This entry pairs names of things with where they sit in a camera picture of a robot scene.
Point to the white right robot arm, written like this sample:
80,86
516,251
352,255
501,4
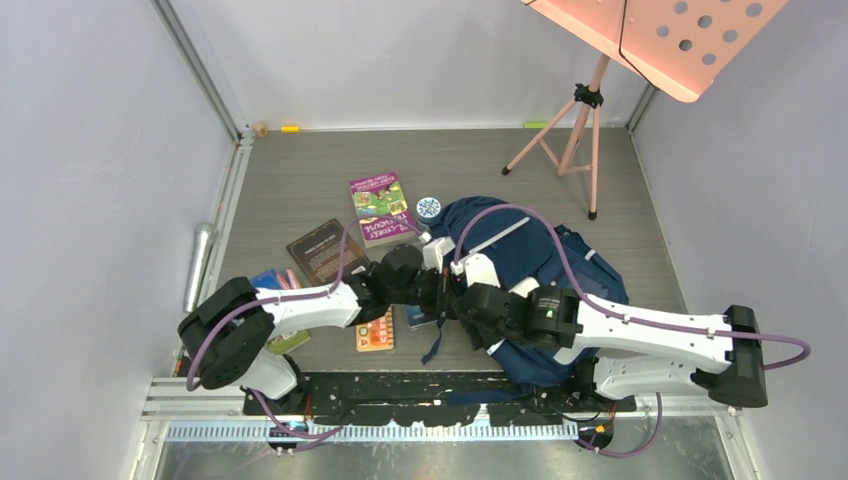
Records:
676,353

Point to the blue Wuthering Heights book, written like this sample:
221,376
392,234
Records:
417,318

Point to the orange spiral notepad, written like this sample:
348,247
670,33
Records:
376,335

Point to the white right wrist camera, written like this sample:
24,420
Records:
476,269

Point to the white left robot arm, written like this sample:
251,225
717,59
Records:
226,335

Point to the navy blue backpack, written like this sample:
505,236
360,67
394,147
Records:
529,252

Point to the pink highlighter marker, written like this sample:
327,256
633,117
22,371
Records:
287,279

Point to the small wooden block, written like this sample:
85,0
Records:
260,128

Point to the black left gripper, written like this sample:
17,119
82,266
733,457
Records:
433,308

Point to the silver metal cylinder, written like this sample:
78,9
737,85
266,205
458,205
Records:
204,239

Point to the pink music stand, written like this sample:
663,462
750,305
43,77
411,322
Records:
678,47

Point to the purple treehouse book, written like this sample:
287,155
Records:
380,204

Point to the blue white round jar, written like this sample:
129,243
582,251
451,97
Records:
427,211

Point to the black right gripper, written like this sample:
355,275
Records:
480,335

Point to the dark brown book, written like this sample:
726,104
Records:
317,253

